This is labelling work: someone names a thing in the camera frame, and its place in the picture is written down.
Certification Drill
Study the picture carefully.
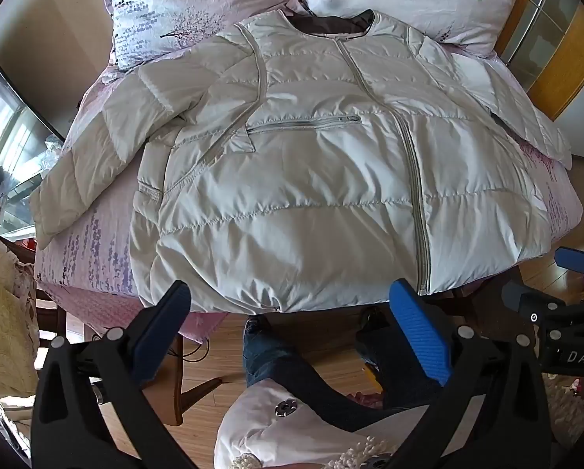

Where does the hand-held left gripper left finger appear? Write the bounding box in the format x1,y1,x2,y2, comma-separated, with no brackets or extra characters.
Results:
30,279,209,469

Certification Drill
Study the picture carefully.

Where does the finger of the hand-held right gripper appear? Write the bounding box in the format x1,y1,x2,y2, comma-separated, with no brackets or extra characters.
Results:
555,247,584,280
501,281,566,324

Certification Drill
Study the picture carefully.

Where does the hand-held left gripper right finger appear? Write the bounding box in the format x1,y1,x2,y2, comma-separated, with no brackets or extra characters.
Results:
388,278,553,469

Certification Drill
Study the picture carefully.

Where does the white puffer jacket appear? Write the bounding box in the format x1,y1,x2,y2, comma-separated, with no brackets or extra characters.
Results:
29,9,573,314

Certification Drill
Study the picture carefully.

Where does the white fluffy rug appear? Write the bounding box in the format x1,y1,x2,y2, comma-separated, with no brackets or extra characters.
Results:
541,374,584,445

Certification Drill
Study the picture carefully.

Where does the wooden bed leg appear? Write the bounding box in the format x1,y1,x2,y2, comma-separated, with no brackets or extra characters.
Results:
160,335,223,427

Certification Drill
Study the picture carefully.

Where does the pink floral bed sheet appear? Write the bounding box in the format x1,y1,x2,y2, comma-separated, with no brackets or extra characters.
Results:
35,41,583,343

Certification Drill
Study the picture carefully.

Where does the person's jeans leg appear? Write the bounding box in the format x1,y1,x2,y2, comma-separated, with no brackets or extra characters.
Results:
242,313,442,433

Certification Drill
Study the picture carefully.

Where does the yellow floral cloth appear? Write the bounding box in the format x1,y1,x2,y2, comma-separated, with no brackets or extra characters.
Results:
0,200,41,396

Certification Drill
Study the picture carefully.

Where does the wooden glass door cabinet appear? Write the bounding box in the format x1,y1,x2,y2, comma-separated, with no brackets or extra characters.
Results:
494,0,584,120

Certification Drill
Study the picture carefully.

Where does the dark framed window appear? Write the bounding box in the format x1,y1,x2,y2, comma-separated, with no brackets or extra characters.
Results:
0,36,72,235

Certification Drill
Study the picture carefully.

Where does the black cable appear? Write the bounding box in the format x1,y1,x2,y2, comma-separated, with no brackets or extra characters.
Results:
177,337,217,363

